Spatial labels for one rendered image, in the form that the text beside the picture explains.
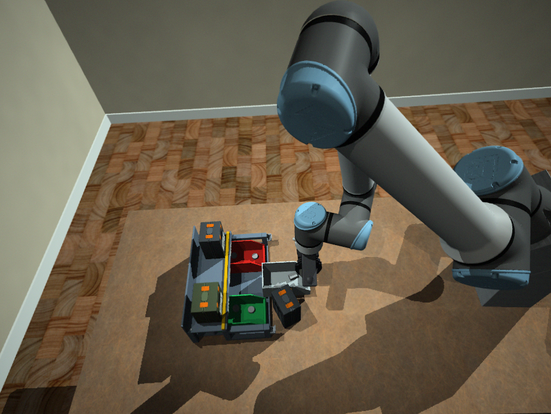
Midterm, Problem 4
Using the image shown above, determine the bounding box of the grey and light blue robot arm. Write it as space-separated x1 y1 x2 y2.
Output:
277 1 551 290

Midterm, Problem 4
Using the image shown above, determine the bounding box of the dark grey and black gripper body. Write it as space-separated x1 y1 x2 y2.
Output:
297 250 320 269

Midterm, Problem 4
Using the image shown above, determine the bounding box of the green open bin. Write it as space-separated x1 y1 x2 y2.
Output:
228 294 267 326

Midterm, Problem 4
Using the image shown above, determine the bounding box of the olive green case with orange latches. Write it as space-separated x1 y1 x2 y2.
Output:
191 282 223 324

